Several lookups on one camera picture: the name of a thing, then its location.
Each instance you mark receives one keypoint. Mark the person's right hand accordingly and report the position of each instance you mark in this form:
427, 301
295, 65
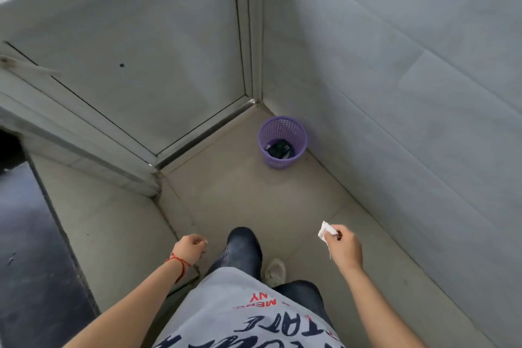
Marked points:
346, 250

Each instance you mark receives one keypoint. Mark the person's left hand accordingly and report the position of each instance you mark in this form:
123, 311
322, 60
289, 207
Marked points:
189, 250

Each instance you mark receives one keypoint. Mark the white tissue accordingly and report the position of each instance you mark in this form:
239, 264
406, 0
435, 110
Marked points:
326, 231

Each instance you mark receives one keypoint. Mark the person's left forearm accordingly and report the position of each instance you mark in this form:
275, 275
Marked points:
130, 311

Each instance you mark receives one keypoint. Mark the person's right forearm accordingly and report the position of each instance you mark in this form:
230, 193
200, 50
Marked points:
379, 311

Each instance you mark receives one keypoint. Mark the black stone countertop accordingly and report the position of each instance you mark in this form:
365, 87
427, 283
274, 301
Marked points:
32, 258

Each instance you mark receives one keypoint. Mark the dark blue jeans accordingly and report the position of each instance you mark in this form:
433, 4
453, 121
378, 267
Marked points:
242, 250

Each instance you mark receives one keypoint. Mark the white printed t-shirt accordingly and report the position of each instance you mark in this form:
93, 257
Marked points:
220, 311

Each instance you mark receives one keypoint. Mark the white sneaker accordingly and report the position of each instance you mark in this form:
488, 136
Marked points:
274, 272

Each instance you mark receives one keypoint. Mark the black packet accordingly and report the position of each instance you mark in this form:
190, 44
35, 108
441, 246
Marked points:
279, 149

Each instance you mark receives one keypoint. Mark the purple plastic waste bin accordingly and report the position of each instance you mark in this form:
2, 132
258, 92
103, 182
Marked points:
281, 127

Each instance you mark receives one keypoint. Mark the grey metal framed door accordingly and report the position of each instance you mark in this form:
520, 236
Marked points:
142, 54

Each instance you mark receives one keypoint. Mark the metal door rail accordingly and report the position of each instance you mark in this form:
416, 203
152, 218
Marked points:
204, 131

